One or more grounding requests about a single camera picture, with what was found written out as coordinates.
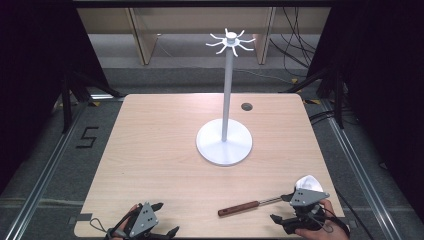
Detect bundle of black cables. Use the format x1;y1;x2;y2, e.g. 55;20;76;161
268;6;318;79

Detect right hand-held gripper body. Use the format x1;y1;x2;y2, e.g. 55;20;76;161
282;187;331;235

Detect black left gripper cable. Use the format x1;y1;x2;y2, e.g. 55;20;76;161
89;217;113;235

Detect dark curtain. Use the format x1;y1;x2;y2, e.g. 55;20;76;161
305;0;424;221
0;0;113;196

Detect white hook stand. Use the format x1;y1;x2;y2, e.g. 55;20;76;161
195;28;257;167

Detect person's left hand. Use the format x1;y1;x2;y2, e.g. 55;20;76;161
110;203;140;240

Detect aluminium floor rail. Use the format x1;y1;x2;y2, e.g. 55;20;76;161
2;101;91;240
319;98;398;240

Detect person's right hand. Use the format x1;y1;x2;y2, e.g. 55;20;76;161
294;198;350;240

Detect wooden handled white spatula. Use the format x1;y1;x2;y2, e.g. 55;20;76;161
217;174;324;218

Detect light wooden desk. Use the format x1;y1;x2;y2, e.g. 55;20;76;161
75;6;332;67

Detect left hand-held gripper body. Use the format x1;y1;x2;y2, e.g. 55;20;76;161
105;201;160;240

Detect black floor cables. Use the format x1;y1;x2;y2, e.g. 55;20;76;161
308;109;336;127

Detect black tripod stand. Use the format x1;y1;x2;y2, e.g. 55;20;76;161
60;68;125;135
282;64;346;130

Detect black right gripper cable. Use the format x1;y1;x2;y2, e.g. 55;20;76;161
333;188;375;240

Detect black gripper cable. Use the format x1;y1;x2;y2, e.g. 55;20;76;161
89;217;113;235
333;188;375;240

